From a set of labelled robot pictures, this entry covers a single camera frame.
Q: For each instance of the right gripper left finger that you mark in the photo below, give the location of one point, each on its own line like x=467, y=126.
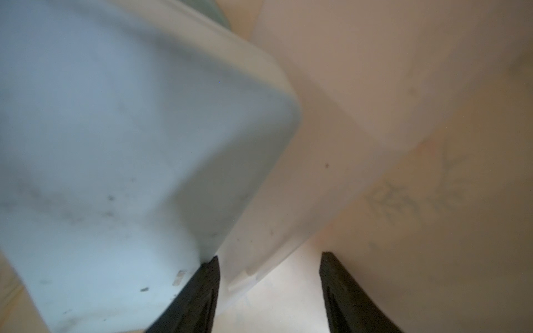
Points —
x=193, y=310

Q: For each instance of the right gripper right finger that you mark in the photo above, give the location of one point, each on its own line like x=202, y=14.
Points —
x=348, y=307

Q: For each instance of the mint green pencil case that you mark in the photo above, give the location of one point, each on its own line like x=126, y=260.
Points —
x=133, y=136

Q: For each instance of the cream floral canvas bag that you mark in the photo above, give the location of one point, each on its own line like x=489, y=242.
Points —
x=412, y=163

